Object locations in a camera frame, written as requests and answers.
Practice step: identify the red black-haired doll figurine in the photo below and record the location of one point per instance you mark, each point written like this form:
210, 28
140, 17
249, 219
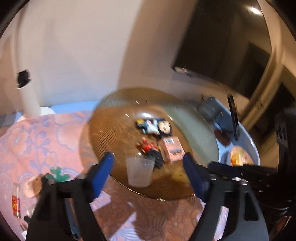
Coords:
152, 151

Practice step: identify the pink small box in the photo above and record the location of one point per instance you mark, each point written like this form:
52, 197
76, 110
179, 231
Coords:
171, 149

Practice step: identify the amber glass bowl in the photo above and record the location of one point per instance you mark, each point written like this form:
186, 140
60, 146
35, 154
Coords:
113, 129

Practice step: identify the clear correction tape dispenser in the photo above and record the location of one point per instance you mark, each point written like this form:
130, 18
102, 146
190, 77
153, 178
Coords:
30, 211

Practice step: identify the clear plastic cup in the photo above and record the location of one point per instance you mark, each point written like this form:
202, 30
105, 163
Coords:
139, 171

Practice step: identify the white lamp pole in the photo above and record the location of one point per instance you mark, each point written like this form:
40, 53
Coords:
25, 88

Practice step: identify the small snack plate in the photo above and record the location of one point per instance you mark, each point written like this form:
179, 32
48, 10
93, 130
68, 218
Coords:
239, 157

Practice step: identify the brown-headed doll figurine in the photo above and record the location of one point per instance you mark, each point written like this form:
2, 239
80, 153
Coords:
154, 126

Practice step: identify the pink patterned tablecloth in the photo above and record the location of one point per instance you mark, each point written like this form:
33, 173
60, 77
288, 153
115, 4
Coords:
32, 147

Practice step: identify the red lighter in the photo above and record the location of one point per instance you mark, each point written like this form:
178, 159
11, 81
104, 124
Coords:
15, 199

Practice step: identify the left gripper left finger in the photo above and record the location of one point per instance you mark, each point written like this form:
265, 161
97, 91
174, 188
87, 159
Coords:
63, 211

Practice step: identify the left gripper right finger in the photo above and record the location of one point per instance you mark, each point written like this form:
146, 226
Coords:
220, 185

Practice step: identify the pink oval case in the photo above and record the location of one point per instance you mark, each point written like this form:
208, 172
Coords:
32, 187

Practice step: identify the dark green plastic leaf toy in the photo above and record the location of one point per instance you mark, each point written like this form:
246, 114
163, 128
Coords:
56, 174

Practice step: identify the black television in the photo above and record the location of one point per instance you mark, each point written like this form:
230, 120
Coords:
227, 42

